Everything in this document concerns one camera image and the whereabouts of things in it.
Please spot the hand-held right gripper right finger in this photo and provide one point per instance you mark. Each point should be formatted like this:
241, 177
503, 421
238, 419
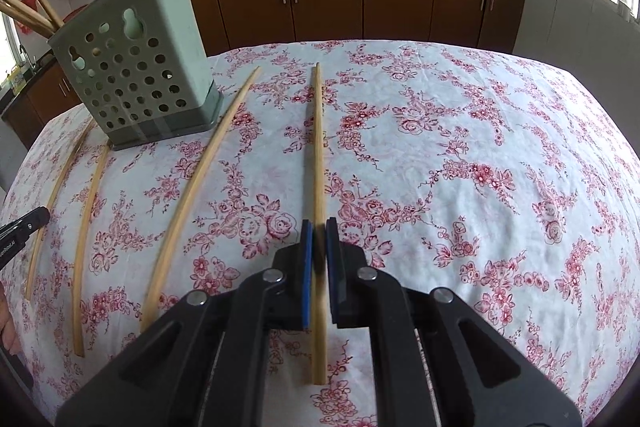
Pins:
332, 267

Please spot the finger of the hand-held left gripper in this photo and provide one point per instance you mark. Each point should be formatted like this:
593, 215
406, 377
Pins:
36, 218

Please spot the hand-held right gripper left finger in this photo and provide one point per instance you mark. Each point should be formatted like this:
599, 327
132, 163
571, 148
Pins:
306, 277

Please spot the green perforated chopstick holder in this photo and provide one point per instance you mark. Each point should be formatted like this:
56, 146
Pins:
195, 47

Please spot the person's left hand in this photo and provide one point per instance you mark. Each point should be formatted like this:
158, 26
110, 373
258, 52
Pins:
9, 317

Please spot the sliding window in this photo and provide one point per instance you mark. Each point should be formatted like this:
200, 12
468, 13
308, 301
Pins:
7, 47

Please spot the red floral tablecloth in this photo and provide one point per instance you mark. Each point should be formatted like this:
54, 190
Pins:
450, 132

